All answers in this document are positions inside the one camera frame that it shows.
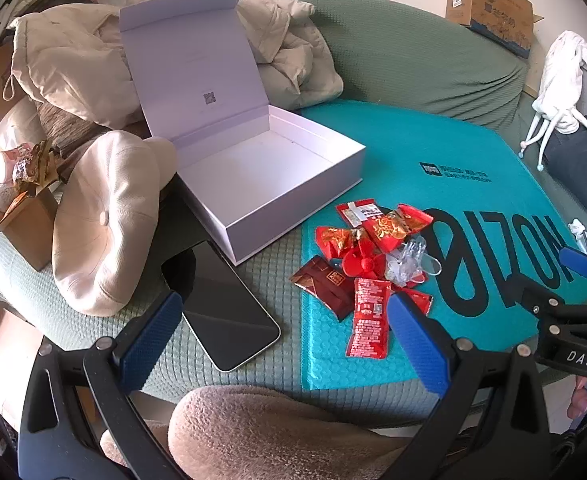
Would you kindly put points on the red packet with white label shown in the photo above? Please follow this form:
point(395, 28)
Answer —
point(358, 210)

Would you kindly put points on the beige puffer jacket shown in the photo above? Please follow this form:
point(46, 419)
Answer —
point(73, 60)

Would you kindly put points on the green sofa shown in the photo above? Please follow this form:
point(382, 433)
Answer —
point(413, 50)

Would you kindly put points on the small brown cardboard box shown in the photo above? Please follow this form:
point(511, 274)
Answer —
point(28, 230)

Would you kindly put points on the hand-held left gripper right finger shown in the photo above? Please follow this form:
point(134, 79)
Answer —
point(418, 340)

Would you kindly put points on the dark cloth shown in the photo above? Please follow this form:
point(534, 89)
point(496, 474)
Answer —
point(573, 160)

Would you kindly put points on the white cloth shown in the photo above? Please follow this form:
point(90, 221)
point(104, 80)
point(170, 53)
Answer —
point(568, 75)

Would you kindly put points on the printed cardboard shipping box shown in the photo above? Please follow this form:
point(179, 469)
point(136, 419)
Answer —
point(493, 15)

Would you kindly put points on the red plastic fan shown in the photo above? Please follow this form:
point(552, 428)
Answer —
point(361, 262)

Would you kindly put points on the black smartphone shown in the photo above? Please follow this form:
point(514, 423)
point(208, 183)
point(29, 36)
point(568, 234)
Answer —
point(223, 305)

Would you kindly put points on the brown knit cloth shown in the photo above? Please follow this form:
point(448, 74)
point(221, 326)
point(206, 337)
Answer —
point(73, 125)

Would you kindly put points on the dark red packet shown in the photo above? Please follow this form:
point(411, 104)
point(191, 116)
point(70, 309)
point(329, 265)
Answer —
point(323, 282)

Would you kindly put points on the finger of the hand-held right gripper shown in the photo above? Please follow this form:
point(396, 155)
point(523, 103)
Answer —
point(548, 301)
point(581, 262)

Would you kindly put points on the white crumpled wrapper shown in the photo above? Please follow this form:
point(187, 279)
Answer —
point(581, 235)

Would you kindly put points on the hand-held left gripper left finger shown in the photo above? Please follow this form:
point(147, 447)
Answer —
point(151, 340)

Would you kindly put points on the long red snack packet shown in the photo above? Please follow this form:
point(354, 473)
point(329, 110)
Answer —
point(368, 320)

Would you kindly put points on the white gift box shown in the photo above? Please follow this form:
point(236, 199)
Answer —
point(253, 175)

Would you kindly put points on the small red sauce packet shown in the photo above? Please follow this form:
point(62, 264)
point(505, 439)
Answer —
point(418, 300)

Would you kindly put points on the beige cap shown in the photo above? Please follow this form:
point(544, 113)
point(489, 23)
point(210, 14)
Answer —
point(108, 220)

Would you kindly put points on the gold wrapped snack bundle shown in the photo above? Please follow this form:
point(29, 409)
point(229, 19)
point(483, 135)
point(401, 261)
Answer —
point(23, 170)

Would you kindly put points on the red gold candy packet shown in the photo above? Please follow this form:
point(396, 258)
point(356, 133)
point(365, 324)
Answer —
point(336, 240)
point(391, 227)

